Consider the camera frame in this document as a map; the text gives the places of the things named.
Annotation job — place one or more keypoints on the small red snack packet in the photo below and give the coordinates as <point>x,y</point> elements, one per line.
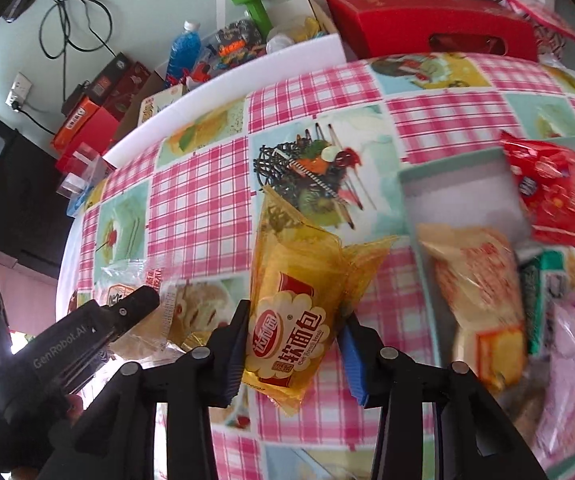
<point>552,190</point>

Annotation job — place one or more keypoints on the round cake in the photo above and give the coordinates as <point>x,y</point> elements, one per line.
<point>142,337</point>

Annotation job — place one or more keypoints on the green biscuit packet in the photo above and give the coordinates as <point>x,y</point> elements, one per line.
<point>542,290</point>

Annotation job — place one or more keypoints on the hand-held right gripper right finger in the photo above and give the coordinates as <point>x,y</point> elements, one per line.
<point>355,365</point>

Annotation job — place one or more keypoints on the clear plastic box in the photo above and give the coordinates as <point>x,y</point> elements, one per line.
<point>79,175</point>

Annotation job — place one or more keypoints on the open cardboard box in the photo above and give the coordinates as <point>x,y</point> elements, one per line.
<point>292,12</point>

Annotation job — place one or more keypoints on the orange box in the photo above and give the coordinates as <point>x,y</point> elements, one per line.
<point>74,122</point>

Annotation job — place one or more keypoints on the white tray with teal rim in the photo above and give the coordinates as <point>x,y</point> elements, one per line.
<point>462,200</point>

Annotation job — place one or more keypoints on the white yellow printed box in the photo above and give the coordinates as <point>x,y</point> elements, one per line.
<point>162,105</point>

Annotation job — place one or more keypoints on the white foam board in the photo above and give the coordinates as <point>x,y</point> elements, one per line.
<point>267,60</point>

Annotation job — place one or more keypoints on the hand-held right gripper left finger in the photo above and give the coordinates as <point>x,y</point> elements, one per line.
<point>237,360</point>

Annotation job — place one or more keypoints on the yellow bread packet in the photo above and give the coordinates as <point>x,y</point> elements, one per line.
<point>287,320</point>

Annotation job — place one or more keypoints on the black power adapter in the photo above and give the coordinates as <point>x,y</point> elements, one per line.
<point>77,97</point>

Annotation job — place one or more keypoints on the black cabinet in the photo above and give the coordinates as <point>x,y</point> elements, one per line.
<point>22,195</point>

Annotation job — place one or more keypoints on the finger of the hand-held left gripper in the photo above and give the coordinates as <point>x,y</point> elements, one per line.
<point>130,310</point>

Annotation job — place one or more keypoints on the cream snack packet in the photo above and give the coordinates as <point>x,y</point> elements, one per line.
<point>477,270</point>

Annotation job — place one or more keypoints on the red gift box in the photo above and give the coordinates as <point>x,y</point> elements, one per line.
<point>417,15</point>

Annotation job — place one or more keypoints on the white wall socket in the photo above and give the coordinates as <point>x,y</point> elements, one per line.
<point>19,91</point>

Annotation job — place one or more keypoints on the blue liquid bottle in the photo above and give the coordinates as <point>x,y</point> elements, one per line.
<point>185,52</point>

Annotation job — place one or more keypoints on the red patterned tin box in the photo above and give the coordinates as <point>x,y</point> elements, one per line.
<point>547,17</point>

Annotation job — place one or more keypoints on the colourful toy pack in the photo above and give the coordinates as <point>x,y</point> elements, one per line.
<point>232,42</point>

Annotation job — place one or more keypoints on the green dumbbell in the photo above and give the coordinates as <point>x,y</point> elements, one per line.
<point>255,7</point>

